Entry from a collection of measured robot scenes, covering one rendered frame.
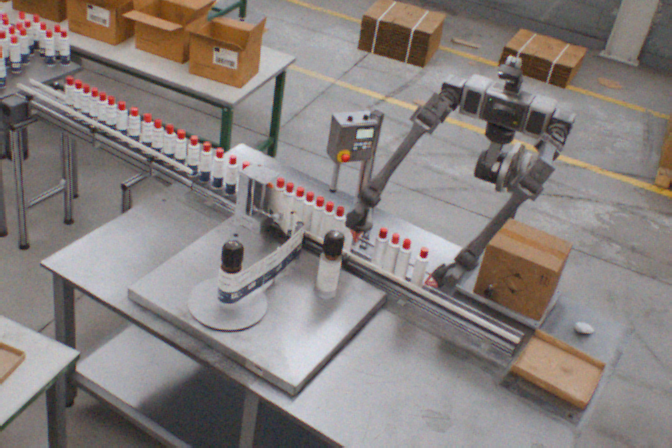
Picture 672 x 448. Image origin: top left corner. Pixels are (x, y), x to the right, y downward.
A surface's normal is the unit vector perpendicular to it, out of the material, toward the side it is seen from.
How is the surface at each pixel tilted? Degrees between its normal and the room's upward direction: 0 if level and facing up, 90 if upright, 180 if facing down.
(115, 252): 0
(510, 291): 90
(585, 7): 90
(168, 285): 0
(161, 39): 90
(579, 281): 0
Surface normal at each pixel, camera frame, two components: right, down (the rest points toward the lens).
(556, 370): 0.14, -0.82
